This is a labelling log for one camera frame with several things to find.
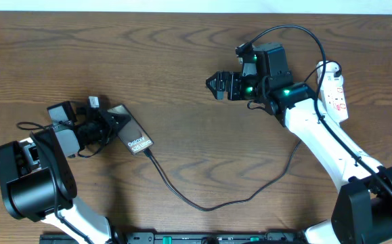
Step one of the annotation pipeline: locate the black USB charging cable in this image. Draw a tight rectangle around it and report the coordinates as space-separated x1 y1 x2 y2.
143 60 343 212

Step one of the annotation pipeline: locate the black camera cable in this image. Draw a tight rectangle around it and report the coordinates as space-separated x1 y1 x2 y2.
16 121 95 244
235 24 392 228

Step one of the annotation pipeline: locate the white power strip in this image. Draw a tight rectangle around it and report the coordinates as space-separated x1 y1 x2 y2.
320 73 349 124

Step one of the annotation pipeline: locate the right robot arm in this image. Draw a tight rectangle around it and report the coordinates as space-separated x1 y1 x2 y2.
206 43 392 243

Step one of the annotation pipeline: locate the Galaxy S25 Ultra smartphone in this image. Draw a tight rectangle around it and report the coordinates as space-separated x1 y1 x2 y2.
108 104 154 155

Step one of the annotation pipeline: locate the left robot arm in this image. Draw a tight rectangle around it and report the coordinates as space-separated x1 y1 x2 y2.
0 97 134 243

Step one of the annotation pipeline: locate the black left camera cable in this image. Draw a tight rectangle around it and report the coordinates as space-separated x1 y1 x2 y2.
16 121 95 244

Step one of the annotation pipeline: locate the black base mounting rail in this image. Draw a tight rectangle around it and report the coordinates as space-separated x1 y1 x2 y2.
39 231 305 244

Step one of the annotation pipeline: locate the black right camera cable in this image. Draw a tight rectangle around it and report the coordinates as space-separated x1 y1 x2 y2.
235 24 392 228

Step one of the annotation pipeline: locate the white USB wall charger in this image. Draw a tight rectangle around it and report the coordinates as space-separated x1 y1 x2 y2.
316 60 342 78

